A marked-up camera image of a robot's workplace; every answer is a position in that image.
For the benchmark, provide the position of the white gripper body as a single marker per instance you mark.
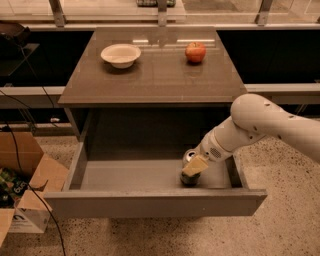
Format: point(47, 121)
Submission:
point(211, 150)

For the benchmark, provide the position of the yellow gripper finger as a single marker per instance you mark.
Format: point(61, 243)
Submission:
point(194, 165)

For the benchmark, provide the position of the green 7up soda can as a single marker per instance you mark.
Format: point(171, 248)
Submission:
point(189, 177)

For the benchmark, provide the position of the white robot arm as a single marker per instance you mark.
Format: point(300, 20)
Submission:
point(251, 118)

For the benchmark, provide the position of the grey cabinet with counter top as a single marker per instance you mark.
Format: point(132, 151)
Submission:
point(160, 80)

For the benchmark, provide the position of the open grey top drawer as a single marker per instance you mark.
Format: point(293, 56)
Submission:
point(129, 165)

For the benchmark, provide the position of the red apple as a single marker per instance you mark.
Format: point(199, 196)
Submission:
point(195, 52)

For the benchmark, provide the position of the white paper bowl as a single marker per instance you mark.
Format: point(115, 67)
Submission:
point(121, 56)

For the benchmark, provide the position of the open cardboard box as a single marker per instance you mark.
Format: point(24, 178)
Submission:
point(26, 175)

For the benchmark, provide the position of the black device on shelf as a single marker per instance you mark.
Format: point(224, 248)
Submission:
point(14, 33)

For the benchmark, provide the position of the metal window railing frame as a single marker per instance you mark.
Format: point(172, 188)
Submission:
point(221, 14)

